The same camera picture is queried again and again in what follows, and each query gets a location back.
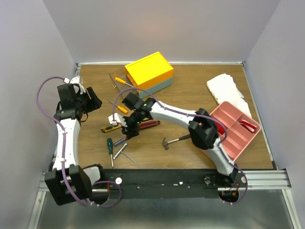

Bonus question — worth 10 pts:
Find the silver T-handle wrench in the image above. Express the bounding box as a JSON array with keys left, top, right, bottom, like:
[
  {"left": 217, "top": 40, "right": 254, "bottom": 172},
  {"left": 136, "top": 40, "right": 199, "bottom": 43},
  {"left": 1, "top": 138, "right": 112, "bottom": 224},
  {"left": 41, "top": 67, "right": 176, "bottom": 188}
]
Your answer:
[{"left": 113, "top": 143, "right": 136, "bottom": 163}]

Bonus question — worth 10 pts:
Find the blue red screwdriver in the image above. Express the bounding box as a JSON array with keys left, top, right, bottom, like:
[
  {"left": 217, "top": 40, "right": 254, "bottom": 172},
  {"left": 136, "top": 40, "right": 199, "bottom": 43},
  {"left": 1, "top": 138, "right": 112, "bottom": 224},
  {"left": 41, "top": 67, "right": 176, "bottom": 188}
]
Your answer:
[{"left": 113, "top": 137, "right": 127, "bottom": 147}]

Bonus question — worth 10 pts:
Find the orange screwdriver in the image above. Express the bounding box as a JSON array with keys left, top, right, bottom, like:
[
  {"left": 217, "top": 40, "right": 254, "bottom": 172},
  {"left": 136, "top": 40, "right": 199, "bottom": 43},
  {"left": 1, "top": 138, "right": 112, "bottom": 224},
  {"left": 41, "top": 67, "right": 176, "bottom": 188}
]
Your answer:
[
  {"left": 115, "top": 77, "right": 134, "bottom": 88},
  {"left": 108, "top": 100, "right": 128, "bottom": 114}
]

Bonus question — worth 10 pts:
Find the green handle screwdriver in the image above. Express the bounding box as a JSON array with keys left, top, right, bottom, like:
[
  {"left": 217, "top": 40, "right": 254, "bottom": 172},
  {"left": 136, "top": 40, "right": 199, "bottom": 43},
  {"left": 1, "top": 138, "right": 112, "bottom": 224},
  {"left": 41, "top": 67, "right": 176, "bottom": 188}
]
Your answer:
[{"left": 107, "top": 138, "right": 114, "bottom": 168}]

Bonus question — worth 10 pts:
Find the transparent smoky drawer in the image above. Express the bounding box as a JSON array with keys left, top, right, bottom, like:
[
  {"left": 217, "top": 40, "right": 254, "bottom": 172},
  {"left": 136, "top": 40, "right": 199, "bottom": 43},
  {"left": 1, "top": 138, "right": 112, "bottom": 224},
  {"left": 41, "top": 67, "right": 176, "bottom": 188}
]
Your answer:
[{"left": 109, "top": 67, "right": 139, "bottom": 99}]

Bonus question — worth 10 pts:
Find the yellow and grey drawer box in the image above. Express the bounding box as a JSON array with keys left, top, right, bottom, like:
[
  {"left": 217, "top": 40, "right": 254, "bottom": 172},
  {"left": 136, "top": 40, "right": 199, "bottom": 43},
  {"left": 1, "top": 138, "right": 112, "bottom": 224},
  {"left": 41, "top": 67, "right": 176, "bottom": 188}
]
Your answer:
[{"left": 124, "top": 52, "right": 173, "bottom": 99}]

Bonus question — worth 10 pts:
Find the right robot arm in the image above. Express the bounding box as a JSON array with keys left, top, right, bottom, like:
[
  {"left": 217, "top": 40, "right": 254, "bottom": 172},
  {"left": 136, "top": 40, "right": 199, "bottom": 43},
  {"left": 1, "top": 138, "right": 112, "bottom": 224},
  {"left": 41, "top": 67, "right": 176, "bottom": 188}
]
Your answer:
[{"left": 116, "top": 93, "right": 238, "bottom": 187}]

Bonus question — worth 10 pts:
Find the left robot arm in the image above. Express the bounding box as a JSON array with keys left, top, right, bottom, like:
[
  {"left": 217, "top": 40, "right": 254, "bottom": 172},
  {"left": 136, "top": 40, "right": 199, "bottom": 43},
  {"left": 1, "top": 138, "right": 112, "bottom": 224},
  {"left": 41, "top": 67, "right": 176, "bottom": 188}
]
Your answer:
[{"left": 45, "top": 83, "right": 106, "bottom": 206}]

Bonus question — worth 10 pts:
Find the red black utility knife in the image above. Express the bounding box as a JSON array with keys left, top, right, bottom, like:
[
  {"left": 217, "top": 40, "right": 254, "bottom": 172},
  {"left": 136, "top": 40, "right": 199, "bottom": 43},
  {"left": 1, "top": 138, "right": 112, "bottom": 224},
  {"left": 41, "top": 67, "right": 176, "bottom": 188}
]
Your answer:
[{"left": 139, "top": 120, "right": 160, "bottom": 130}]

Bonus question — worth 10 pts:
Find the yellow utility knife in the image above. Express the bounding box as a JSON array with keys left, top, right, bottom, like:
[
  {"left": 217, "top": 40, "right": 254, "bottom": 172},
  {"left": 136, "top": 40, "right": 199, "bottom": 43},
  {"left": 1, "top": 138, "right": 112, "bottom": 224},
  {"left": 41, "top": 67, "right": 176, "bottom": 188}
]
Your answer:
[{"left": 101, "top": 125, "right": 122, "bottom": 133}]

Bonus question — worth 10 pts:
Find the small black hammer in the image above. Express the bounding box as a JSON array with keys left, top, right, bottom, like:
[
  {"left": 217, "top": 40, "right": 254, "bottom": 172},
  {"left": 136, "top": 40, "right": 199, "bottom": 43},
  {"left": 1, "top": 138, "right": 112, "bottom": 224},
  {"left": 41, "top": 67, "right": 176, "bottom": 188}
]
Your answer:
[{"left": 163, "top": 134, "right": 191, "bottom": 150}]

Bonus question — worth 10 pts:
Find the red tape roll upper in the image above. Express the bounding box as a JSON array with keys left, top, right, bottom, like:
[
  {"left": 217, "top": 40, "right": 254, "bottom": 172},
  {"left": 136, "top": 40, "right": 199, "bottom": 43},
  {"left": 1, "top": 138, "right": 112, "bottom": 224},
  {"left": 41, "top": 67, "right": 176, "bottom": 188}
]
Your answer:
[{"left": 215, "top": 122, "right": 227, "bottom": 135}]

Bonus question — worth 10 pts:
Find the white folded cloth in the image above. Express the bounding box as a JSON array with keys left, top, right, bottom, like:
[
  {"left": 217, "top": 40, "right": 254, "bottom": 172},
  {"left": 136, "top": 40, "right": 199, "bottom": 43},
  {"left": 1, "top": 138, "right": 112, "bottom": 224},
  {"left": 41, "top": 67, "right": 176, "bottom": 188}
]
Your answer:
[{"left": 206, "top": 73, "right": 252, "bottom": 117}]

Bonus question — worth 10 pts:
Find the pink divided tray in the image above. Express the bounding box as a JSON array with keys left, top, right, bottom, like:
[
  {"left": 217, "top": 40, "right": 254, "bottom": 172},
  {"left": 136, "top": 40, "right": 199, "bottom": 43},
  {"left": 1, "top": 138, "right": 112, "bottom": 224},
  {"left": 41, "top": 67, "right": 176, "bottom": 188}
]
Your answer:
[{"left": 210, "top": 102, "right": 261, "bottom": 161}]

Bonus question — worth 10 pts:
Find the red white tool in tray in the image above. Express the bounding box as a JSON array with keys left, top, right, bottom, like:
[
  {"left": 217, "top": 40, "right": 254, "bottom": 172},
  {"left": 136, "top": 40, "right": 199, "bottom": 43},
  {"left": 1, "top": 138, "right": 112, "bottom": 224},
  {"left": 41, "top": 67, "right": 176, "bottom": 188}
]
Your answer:
[{"left": 239, "top": 119, "right": 257, "bottom": 133}]

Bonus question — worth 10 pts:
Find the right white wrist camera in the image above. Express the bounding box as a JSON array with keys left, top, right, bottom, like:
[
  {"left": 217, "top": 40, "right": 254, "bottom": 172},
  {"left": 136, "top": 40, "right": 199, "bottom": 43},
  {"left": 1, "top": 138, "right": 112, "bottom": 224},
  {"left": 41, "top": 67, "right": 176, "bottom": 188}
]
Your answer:
[{"left": 108, "top": 113, "right": 127, "bottom": 127}]

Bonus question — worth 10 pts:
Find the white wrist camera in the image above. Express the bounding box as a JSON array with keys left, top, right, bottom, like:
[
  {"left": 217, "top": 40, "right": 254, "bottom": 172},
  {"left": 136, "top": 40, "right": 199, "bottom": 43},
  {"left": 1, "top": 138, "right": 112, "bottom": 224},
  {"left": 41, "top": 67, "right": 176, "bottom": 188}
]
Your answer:
[
  {"left": 63, "top": 75, "right": 86, "bottom": 94},
  {"left": 108, "top": 113, "right": 127, "bottom": 127}
]

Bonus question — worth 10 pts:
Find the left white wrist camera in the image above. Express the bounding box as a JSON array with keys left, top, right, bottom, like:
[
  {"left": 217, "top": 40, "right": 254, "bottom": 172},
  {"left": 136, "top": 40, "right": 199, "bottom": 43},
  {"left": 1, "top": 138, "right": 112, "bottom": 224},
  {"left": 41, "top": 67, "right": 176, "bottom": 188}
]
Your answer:
[{"left": 63, "top": 75, "right": 86, "bottom": 94}]

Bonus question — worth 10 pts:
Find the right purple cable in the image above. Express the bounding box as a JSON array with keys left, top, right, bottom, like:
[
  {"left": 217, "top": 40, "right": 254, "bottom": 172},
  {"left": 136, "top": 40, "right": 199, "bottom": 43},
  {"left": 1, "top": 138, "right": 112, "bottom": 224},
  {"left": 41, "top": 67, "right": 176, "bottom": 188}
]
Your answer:
[{"left": 112, "top": 88, "right": 248, "bottom": 206}]

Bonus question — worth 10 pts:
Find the purple cable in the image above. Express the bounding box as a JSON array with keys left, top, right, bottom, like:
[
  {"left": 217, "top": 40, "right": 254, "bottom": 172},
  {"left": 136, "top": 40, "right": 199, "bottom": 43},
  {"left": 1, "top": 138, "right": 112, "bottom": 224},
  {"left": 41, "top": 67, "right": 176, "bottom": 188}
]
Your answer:
[
  {"left": 35, "top": 76, "right": 122, "bottom": 208},
  {"left": 112, "top": 88, "right": 248, "bottom": 206}
]

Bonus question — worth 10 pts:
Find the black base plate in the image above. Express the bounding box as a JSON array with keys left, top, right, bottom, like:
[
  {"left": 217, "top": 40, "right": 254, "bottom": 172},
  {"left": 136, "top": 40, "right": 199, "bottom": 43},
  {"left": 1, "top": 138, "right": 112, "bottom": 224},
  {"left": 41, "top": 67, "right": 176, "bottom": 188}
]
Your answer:
[{"left": 93, "top": 169, "right": 245, "bottom": 199}]

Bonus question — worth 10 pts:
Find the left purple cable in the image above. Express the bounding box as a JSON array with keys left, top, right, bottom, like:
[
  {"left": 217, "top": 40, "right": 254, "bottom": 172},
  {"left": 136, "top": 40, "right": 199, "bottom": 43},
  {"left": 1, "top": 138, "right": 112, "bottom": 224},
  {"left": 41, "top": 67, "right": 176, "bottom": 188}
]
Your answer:
[{"left": 35, "top": 76, "right": 122, "bottom": 208}]

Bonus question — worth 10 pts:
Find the aluminium rail frame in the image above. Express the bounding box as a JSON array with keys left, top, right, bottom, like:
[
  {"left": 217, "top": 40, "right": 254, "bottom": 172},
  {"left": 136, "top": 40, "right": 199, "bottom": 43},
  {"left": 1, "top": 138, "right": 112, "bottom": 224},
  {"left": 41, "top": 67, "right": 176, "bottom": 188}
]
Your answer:
[{"left": 28, "top": 170, "right": 301, "bottom": 229}]

